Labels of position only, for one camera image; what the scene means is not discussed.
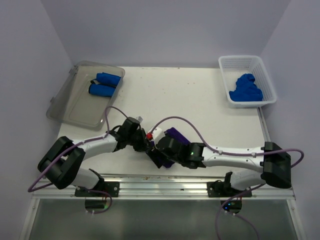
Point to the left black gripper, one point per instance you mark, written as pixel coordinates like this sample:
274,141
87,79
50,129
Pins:
143,145

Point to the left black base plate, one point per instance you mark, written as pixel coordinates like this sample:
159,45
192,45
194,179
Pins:
110,187

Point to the rolled blue towel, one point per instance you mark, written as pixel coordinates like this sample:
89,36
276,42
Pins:
101,90
108,79

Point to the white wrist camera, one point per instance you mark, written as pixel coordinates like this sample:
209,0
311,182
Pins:
139,119
155,136

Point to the rolled blue towel lower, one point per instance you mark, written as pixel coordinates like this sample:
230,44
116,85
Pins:
101,90

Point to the aluminium mounting rail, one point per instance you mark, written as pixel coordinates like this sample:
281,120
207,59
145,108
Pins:
156,187

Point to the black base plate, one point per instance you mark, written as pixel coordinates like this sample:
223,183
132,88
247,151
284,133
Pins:
220,189
110,187

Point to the purple towel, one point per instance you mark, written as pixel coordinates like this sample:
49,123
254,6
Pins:
177,135

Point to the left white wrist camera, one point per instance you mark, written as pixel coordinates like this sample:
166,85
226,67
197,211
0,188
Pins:
139,119

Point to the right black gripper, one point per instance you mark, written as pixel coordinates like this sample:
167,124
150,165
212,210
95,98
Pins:
154,153

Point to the white plastic basket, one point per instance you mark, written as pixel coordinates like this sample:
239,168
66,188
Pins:
234,66

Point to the crumpled blue towel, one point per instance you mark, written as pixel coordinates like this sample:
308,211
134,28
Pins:
246,90

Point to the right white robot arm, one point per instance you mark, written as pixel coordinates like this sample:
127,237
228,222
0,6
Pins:
269,164

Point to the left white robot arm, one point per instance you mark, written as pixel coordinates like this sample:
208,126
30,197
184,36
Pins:
61,165

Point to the rolled blue towel upper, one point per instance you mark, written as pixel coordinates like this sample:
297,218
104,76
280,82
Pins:
108,79

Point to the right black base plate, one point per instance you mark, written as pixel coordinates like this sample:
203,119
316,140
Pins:
220,189

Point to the clear plastic bin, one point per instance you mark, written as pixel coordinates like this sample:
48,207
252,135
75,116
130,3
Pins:
74,105

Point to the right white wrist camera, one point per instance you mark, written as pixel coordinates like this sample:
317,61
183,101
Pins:
155,136

